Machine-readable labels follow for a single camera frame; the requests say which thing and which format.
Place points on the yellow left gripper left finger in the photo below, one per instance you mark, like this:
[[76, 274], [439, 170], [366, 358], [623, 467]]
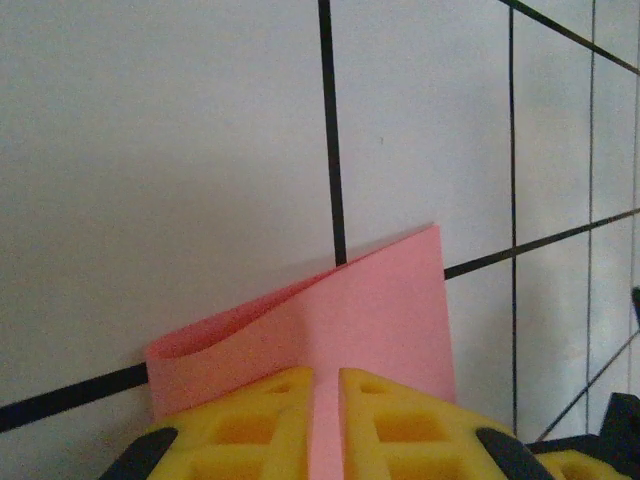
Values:
[[240, 450]]

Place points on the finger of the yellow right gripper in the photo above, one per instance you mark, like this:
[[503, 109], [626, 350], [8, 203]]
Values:
[[575, 467]]

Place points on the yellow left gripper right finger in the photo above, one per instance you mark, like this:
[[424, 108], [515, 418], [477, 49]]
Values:
[[410, 450]]

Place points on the pink square paper sheet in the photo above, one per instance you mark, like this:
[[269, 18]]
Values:
[[380, 320]]

